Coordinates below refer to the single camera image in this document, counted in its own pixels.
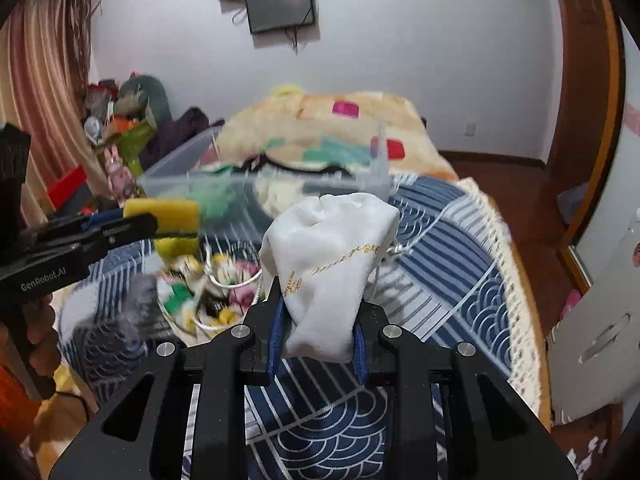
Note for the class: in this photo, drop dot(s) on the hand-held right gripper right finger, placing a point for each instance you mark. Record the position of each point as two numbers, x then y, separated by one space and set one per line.
359 356

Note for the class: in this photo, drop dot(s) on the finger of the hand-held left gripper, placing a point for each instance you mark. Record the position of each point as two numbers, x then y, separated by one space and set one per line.
132 227
107 217

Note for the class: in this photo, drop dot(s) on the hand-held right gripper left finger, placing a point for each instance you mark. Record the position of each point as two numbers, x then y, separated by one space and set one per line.
275 342

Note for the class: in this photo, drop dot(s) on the yellow and green sponge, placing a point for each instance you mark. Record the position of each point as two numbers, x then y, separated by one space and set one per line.
172 215

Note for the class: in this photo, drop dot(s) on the clear plastic storage box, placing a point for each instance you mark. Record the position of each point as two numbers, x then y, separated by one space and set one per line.
320 185

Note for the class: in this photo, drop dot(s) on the person's left forearm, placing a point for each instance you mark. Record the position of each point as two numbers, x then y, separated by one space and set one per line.
15 410

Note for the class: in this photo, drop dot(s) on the green soft cloth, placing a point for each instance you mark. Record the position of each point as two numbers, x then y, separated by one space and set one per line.
212 199

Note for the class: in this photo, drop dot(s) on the person's left hand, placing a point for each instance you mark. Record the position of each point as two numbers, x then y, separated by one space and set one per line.
46 340

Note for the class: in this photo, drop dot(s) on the pink rabbit toy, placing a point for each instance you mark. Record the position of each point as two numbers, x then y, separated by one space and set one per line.
119 172

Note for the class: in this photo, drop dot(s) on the red box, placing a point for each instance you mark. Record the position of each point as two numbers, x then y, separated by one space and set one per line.
67 185

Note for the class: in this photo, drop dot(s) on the grey fuzzy cloth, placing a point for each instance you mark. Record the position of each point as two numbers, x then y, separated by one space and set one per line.
107 305

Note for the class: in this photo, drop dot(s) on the green bag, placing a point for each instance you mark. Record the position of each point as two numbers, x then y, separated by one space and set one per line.
131 142

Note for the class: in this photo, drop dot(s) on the dark purple clothing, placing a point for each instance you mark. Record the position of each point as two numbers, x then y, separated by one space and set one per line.
182 127

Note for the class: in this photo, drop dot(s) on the blue wave patterned blanket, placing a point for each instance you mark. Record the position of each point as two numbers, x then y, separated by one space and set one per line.
450 270

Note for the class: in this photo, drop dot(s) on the cream fluffy cloth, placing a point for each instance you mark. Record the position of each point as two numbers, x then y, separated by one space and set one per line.
277 197

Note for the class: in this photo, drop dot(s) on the striped pink curtain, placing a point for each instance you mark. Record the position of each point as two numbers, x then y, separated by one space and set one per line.
40 70

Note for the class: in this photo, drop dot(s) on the beige plush patchwork blanket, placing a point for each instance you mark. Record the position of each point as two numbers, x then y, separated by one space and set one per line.
320 120

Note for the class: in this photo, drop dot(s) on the small black monitor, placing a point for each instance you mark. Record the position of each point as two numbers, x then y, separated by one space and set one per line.
280 9

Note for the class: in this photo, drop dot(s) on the wooden door frame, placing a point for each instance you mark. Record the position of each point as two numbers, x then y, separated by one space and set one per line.
585 110

